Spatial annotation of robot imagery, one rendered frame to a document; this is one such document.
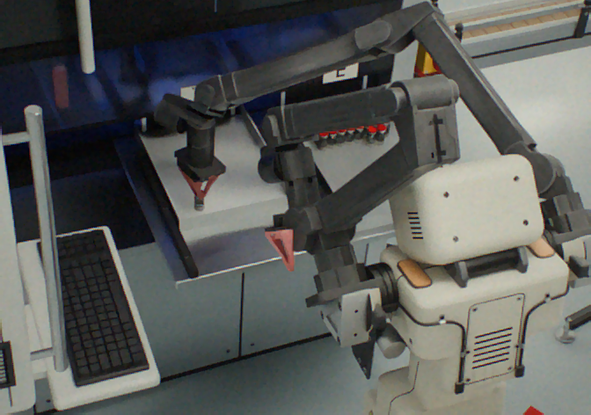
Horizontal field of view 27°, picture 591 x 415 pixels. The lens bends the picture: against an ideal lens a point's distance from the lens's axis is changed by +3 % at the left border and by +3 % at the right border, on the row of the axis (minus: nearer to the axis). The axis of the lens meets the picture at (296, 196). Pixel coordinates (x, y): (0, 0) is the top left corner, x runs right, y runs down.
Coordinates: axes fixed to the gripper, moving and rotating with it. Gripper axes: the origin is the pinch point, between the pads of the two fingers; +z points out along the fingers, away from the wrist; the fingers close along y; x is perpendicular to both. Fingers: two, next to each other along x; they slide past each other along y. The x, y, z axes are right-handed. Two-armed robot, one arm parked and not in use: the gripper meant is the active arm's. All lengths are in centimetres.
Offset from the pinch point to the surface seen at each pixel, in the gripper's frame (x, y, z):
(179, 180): -1.6, 9.7, 4.6
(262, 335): -31, 12, 77
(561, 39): -112, 0, 2
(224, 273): 6.4, -18.6, 5.2
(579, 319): -114, -30, 83
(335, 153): -36.3, -2.5, 4.0
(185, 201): 1.3, 3.3, 4.6
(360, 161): -39.2, -7.8, 3.9
